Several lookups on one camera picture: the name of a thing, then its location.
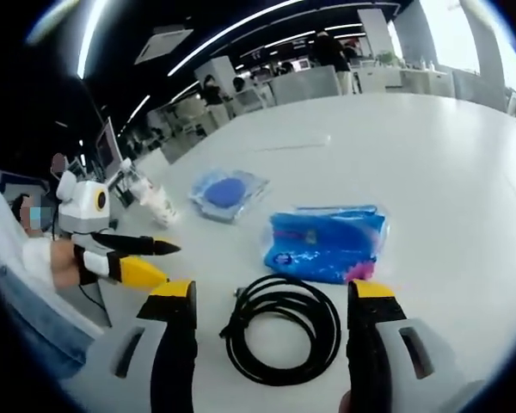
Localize black cable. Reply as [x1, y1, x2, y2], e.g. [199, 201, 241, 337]
[218, 274, 342, 386]

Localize person's blue jeans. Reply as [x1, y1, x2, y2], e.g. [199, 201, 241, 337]
[0, 262, 95, 375]

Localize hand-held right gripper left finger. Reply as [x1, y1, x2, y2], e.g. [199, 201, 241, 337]
[89, 278, 199, 413]

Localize patterned paper cup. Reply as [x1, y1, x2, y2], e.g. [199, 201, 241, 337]
[148, 184, 181, 228]

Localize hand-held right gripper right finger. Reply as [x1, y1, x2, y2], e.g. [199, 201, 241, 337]
[346, 278, 457, 413]

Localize person's left hand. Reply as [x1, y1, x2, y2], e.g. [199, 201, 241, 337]
[51, 239, 85, 290]

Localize large monitor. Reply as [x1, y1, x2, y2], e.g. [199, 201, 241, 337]
[95, 118, 122, 177]

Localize large window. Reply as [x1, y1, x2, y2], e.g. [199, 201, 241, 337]
[429, 0, 482, 72]

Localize blue plastic packet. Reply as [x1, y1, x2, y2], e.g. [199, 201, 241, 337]
[261, 204, 390, 286]

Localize white office cabinet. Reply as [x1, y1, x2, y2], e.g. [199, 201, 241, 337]
[268, 64, 343, 107]

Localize clear bag with blue disc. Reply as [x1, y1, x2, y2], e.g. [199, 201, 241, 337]
[187, 168, 271, 225]

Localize white table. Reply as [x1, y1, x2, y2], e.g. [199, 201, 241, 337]
[59, 92, 516, 413]

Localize ceiling air vent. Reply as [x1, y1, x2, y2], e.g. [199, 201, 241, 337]
[135, 28, 194, 65]

